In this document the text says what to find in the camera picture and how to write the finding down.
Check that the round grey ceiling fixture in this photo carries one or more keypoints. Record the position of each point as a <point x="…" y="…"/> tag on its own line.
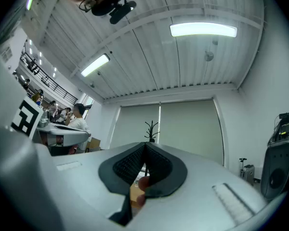
<point x="209" y="56"/>

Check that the small round ceiling fixture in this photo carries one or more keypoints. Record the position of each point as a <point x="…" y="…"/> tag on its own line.
<point x="92" y="85"/>
<point x="215" y="42"/>

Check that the black head-worn camera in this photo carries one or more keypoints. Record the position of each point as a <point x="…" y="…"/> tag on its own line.
<point x="121" y="11"/>

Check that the grey-green roller blind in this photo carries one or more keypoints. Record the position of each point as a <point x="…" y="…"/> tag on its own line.
<point x="190" y="129"/>
<point x="135" y="126"/>

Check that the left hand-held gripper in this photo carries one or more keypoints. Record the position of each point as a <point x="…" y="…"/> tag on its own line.
<point x="26" y="117"/>

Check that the black coat rack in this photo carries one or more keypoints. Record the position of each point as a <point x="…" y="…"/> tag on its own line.
<point x="152" y="131"/>

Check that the long ceiling light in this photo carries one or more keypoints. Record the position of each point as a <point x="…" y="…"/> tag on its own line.
<point x="202" y="29"/>
<point x="30" y="1"/>
<point x="95" y="64"/>

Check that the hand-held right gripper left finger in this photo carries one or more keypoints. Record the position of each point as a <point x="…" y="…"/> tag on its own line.
<point x="86" y="177"/>

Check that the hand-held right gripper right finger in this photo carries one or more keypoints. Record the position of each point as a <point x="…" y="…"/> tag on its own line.
<point x="207" y="189"/>

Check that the person's right hand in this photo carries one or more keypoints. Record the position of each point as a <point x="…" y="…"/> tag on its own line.
<point x="143" y="184"/>

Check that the brown cardboard box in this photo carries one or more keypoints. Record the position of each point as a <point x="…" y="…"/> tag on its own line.
<point x="94" y="143"/>

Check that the wooden coffee table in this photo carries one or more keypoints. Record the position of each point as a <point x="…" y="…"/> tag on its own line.
<point x="133" y="198"/>

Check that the black mezzanine railing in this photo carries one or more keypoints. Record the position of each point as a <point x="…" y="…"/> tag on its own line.
<point x="60" y="88"/>

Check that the silver scooter suitcase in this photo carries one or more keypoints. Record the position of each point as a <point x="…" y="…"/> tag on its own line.
<point x="249" y="174"/>

